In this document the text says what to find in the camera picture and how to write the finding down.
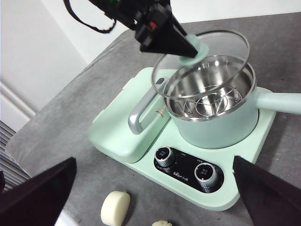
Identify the plain white cylindrical bun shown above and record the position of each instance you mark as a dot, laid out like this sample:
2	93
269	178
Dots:
115	207

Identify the glass pot lid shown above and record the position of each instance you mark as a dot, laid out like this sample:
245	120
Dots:
200	50

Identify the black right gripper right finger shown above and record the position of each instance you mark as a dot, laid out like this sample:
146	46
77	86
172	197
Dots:
270	202

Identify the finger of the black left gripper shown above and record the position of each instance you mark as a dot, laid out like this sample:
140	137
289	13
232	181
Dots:
181	28
167	42

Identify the silver control knob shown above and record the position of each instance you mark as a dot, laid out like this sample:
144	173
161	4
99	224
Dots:
164	155
205	173

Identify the grey slatted vent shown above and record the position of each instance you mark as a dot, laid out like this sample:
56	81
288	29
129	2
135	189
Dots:
9	146

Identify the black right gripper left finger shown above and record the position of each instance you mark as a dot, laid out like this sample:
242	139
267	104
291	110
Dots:
35	202

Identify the mint green breakfast machine base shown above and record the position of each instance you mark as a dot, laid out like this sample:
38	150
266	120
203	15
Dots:
223	200

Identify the pleated white bun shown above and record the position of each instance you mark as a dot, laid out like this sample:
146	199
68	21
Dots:
162	223

